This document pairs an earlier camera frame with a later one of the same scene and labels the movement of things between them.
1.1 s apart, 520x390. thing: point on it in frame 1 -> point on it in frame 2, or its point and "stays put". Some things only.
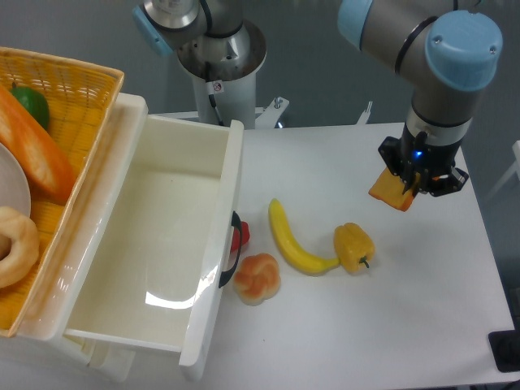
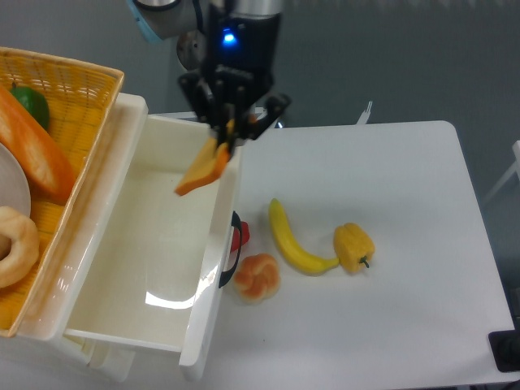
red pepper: (240, 236) stays put
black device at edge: (505, 347) stays put
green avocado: (34, 103) stays put
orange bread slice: (390, 188) -> (207, 165)
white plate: (15, 189) stays put
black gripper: (431, 164) -> (235, 91)
